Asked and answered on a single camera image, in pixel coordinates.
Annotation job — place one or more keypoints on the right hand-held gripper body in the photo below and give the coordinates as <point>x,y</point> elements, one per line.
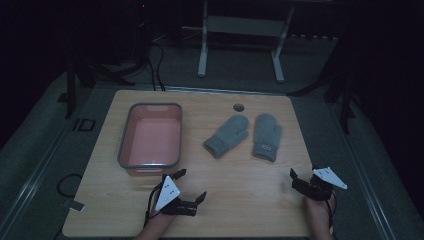
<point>325,181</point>

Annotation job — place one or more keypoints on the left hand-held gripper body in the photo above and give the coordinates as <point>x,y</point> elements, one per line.
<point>167,193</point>

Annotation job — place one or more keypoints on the person's left hand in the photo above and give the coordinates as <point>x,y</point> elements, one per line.
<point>157,217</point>

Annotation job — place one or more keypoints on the person's right hand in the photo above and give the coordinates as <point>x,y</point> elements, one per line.
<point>318,208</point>

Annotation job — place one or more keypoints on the pink bin with grey rim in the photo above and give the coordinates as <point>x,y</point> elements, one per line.
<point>151,136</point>

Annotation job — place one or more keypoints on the grey mitten with label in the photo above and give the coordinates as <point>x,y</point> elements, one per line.
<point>266,136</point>

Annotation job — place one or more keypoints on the plain grey mitten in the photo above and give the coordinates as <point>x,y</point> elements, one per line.
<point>228,136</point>

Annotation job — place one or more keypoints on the black stand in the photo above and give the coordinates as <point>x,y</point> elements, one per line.
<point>345,96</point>
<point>70,90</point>

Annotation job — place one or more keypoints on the grey tape piece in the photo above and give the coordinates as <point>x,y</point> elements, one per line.
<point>75,205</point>

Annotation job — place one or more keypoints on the white desk frame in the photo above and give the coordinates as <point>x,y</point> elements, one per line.
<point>245,26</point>

